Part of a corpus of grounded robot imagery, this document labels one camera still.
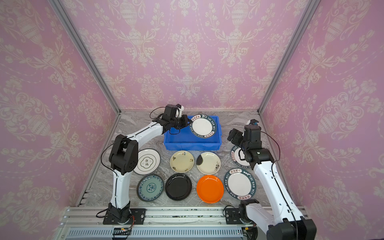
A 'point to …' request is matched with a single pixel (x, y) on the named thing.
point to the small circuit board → (121, 231)
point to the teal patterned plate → (150, 187)
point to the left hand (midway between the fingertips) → (193, 121)
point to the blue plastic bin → (182, 139)
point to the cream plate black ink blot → (208, 163)
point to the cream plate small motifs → (181, 161)
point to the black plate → (178, 186)
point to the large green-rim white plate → (240, 183)
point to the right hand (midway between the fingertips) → (237, 133)
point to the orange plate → (210, 189)
